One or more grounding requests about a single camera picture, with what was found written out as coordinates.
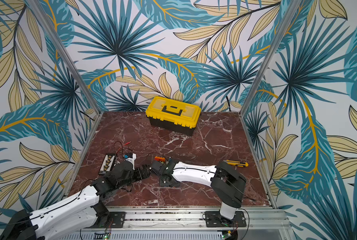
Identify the yellow black toolbox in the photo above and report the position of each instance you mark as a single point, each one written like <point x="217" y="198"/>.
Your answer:
<point x="173" y="115"/>

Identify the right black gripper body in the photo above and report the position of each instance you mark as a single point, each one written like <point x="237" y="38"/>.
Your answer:
<point x="162" y="169"/>

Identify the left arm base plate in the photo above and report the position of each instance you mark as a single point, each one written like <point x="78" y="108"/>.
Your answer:
<point x="115" y="219"/>

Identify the aluminium front rail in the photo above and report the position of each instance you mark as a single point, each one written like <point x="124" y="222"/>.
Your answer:
<point x="186" y="223"/>

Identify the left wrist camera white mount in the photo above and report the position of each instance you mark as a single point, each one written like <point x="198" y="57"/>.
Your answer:
<point x="130" y="157"/>

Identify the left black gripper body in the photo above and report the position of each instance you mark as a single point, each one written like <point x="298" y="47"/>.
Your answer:
<point x="138" y="175"/>

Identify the orange 2x4 brick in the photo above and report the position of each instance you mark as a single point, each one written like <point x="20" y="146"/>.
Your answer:
<point x="160" y="159"/>

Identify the yellow utility knife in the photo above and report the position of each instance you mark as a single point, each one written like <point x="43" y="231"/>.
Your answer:
<point x="238" y="164"/>

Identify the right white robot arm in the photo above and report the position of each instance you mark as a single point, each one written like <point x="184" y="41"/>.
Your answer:
<point x="228" y="184"/>

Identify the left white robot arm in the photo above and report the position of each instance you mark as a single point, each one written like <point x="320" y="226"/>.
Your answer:
<point x="81" y="210"/>

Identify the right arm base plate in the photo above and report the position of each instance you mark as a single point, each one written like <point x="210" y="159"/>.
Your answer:
<point x="214" y="219"/>

